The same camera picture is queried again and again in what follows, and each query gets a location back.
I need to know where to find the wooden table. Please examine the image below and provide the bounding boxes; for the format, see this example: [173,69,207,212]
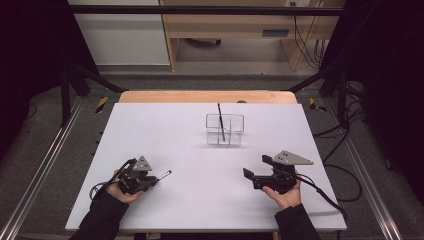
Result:
[118,90,298,105]

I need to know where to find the black horizontal frame bar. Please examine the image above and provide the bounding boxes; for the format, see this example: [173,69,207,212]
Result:
[64,4,349,17]

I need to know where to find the looped black floor cable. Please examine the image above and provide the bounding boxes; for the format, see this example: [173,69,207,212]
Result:
[322,163,363,203]

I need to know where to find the plain black pen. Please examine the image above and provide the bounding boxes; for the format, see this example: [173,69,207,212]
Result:
[217,102,227,143]

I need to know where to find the person's left hand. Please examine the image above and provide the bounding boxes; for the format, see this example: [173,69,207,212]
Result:
[105,169,145,205]

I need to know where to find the black curtain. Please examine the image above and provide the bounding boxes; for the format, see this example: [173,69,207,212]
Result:
[0,0,101,161]
[321,0,424,204]

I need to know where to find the hanging black cables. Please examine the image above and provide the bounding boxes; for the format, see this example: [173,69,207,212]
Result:
[289,1,331,70]

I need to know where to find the dark object under desk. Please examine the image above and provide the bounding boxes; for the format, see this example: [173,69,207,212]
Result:
[184,37,223,48]

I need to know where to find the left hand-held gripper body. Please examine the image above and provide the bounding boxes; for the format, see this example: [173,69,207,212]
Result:
[118,155,158,196]

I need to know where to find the right hand-held gripper cable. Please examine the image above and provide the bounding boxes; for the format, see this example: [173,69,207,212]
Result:
[294,173,349,224]

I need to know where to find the left hand-held gripper cable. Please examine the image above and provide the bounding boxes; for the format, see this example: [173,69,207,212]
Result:
[88,158,138,202]

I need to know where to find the light wooden desk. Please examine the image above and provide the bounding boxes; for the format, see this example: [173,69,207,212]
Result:
[159,0,346,72]

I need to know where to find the bundle of black floor cables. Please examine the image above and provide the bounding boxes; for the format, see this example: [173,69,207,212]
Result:
[312,81,367,164]

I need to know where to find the person's right hand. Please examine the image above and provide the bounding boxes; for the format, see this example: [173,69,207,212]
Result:
[261,171,303,211]

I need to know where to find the white cabinet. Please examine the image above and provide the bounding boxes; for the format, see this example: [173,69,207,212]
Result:
[67,0,171,66]

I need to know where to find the clear plastic divided organizer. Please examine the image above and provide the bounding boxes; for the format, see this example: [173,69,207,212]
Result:
[205,113,246,147]

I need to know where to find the white board sheet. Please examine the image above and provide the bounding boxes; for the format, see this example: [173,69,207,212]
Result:
[64,102,348,233]

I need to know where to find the aluminium rail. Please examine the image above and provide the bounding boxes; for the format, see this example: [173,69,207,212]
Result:
[0,95,86,240]
[323,98,404,240]

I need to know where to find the yellow black tape strip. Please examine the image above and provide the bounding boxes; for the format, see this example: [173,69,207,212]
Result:
[308,97,328,113]
[95,96,110,114]

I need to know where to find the hand-held gripper cable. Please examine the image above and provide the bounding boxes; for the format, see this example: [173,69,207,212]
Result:
[88,158,138,202]
[294,173,349,224]

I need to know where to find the black pen with silver end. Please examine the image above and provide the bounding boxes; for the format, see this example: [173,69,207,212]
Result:
[155,169,173,181]

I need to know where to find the black metal stand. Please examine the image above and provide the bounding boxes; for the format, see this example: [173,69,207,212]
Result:
[59,63,129,128]
[285,64,352,130]

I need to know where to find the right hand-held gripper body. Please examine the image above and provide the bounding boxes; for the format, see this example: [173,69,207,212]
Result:
[251,150,315,195]

